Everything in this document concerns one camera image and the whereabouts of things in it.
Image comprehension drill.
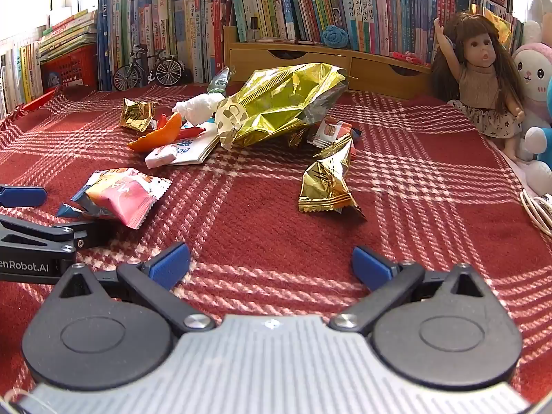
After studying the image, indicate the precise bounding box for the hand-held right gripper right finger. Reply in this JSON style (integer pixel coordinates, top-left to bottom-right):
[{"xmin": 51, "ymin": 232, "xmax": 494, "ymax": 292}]
[{"xmin": 328, "ymin": 246, "xmax": 490, "ymax": 335}]

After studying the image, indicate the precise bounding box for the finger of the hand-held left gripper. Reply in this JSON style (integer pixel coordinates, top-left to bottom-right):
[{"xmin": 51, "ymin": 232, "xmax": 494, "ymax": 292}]
[
  {"xmin": 0, "ymin": 213, "xmax": 104, "ymax": 253},
  {"xmin": 0, "ymin": 185, "xmax": 48, "ymax": 208}
]

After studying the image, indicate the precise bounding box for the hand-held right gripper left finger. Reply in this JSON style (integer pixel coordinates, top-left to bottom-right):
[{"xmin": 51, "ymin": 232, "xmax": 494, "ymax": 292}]
[{"xmin": 52, "ymin": 241, "xmax": 216, "ymax": 333}]

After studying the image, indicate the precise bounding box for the pink snack packet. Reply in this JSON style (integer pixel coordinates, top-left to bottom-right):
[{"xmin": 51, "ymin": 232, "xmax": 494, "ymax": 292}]
[{"xmin": 56, "ymin": 168, "xmax": 172, "ymax": 230}]

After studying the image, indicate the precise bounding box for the stack of flat books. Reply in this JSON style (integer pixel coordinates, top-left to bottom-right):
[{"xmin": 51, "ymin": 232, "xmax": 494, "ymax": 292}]
[{"xmin": 39, "ymin": 9, "xmax": 99, "ymax": 63}]

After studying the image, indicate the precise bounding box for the row of books on shelf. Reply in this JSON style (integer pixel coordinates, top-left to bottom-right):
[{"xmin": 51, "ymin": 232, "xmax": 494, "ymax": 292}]
[{"xmin": 226, "ymin": 0, "xmax": 473, "ymax": 63}]

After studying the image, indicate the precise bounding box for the gold snack packet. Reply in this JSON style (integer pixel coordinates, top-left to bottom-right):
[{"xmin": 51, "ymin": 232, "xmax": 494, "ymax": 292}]
[{"xmin": 298, "ymin": 136, "xmax": 367, "ymax": 220}]

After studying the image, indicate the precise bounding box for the red plastic folder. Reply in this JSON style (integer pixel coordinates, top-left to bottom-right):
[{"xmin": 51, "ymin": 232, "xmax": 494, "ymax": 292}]
[{"xmin": 13, "ymin": 87, "xmax": 59, "ymax": 115}]

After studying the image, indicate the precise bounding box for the red plaid blanket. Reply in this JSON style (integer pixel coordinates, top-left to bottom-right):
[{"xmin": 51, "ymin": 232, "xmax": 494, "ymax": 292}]
[{"xmin": 0, "ymin": 80, "xmax": 552, "ymax": 397}]

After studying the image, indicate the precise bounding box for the small white packet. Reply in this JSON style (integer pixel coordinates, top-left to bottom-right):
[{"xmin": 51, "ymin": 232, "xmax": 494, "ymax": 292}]
[{"xmin": 144, "ymin": 144, "xmax": 179, "ymax": 170}]

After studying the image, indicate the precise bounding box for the white blue booklet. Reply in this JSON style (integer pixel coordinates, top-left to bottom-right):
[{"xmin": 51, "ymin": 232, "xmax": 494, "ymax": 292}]
[{"xmin": 166, "ymin": 121, "xmax": 223, "ymax": 166}]

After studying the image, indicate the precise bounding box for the orange wrapper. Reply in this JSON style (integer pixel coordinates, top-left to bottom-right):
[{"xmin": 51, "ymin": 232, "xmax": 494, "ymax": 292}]
[{"xmin": 128, "ymin": 112, "xmax": 207, "ymax": 152}]

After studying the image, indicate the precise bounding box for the red plastic basket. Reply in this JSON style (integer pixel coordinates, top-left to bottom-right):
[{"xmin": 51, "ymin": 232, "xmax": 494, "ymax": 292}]
[{"xmin": 41, "ymin": 45, "xmax": 100, "ymax": 96}]

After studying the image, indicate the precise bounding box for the small crumpled gold wrapper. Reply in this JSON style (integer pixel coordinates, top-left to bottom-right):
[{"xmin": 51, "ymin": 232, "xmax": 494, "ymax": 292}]
[{"xmin": 118, "ymin": 97, "xmax": 158, "ymax": 134}]

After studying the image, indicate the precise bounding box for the burger print snack packet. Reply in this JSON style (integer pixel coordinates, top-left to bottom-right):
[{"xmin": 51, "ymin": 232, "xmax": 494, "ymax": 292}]
[{"xmin": 307, "ymin": 118, "xmax": 363, "ymax": 149}]

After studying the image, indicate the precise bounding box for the white crumpled tissue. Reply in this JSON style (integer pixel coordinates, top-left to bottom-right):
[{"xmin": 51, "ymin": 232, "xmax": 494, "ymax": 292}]
[{"xmin": 171, "ymin": 92, "xmax": 225, "ymax": 124}]

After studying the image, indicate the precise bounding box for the miniature bicycle model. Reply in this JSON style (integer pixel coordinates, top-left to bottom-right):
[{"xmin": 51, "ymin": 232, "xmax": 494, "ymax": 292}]
[{"xmin": 113, "ymin": 45, "xmax": 184, "ymax": 92}]

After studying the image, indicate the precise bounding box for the large gold foil bag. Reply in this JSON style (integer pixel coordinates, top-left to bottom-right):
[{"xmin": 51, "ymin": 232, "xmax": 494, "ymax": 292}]
[{"xmin": 214, "ymin": 62, "xmax": 348, "ymax": 151}]

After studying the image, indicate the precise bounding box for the clear green plastic wrapper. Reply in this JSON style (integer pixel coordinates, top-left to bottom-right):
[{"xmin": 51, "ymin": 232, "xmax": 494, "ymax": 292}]
[{"xmin": 207, "ymin": 67, "xmax": 231, "ymax": 96}]

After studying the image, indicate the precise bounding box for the blue plush toy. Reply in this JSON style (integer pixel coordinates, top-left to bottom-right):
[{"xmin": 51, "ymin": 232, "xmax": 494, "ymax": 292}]
[{"xmin": 517, "ymin": 90, "xmax": 552, "ymax": 197}]

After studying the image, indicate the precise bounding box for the wooden desk shelf with drawers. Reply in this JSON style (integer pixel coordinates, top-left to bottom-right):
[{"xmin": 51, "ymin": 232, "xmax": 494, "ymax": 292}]
[{"xmin": 223, "ymin": 26, "xmax": 434, "ymax": 100}]

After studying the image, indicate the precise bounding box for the long-haired doll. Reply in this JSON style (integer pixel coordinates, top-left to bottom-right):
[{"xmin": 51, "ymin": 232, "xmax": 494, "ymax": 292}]
[{"xmin": 431, "ymin": 12, "xmax": 528, "ymax": 162}]

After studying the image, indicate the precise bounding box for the blue crochet flower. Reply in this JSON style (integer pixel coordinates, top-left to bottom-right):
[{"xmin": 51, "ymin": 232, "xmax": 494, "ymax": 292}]
[{"xmin": 321, "ymin": 25, "xmax": 350, "ymax": 49}]

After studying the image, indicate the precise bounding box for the pink white plush rabbit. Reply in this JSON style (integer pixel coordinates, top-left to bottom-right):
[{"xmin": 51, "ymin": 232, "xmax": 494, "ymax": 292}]
[{"xmin": 511, "ymin": 19, "xmax": 552, "ymax": 130}]

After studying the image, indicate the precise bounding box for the white cable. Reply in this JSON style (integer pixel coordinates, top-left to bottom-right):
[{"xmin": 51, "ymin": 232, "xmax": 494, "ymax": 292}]
[{"xmin": 520, "ymin": 190, "xmax": 552, "ymax": 239}]

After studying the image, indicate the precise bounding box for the red bead string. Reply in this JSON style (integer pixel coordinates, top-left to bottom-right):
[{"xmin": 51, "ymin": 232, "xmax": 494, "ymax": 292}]
[{"xmin": 392, "ymin": 51, "xmax": 432, "ymax": 68}]

